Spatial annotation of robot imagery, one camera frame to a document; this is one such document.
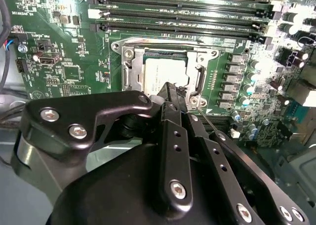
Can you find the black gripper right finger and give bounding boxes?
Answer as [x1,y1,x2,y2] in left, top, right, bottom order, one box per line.
[179,86,311,225]

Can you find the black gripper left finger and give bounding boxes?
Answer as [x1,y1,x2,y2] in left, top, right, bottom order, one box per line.
[11,82,195,215]

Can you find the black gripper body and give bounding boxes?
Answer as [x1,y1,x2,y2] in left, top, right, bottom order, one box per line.
[50,142,237,225]

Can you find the thin metal locking lever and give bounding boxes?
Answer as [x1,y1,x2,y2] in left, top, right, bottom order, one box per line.
[197,109,219,131]
[121,66,130,89]

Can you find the metal socket cover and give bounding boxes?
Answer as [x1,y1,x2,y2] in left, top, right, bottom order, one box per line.
[122,45,220,105]

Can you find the silver CPU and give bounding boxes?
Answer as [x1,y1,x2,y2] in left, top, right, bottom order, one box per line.
[144,51,190,96]

